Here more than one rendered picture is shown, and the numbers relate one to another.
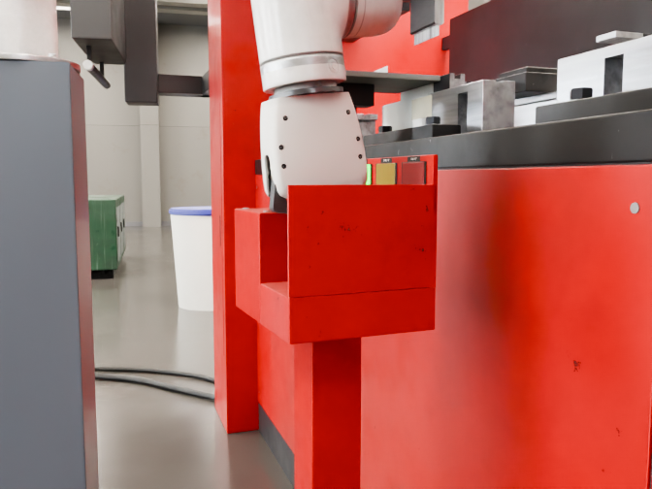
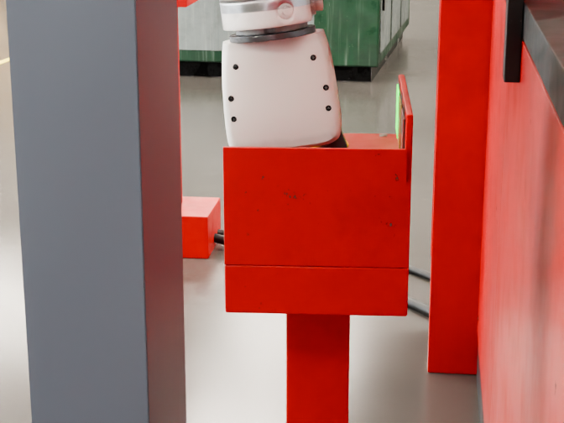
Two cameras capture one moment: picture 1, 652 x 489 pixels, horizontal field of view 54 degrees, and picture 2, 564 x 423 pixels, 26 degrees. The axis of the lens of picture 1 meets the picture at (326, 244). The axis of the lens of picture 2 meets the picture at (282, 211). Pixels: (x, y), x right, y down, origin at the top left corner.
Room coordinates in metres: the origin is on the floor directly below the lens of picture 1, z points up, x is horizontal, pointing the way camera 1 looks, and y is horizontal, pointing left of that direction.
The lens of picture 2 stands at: (-0.29, -0.45, 1.04)
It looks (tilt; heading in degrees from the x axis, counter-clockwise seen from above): 16 degrees down; 26
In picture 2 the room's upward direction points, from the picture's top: straight up
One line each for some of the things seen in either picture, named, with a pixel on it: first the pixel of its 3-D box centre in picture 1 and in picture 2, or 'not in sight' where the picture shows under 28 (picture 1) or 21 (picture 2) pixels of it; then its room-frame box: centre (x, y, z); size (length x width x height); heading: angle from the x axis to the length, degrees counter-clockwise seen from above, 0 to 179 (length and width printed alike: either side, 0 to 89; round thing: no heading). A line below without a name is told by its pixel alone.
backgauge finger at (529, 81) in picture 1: (499, 81); not in sight; (1.32, -0.35, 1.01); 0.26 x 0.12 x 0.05; 109
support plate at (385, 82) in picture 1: (353, 81); not in sight; (1.22, -0.05, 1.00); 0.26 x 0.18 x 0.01; 109
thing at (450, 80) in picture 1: (430, 89); not in sight; (1.25, -0.20, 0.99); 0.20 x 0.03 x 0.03; 19
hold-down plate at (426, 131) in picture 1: (407, 139); not in sight; (1.21, -0.15, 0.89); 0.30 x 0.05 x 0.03; 19
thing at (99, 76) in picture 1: (97, 68); not in sight; (2.30, 0.80, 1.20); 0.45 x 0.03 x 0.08; 11
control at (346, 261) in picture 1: (326, 238); (320, 186); (0.71, 0.00, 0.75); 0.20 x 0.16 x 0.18; 23
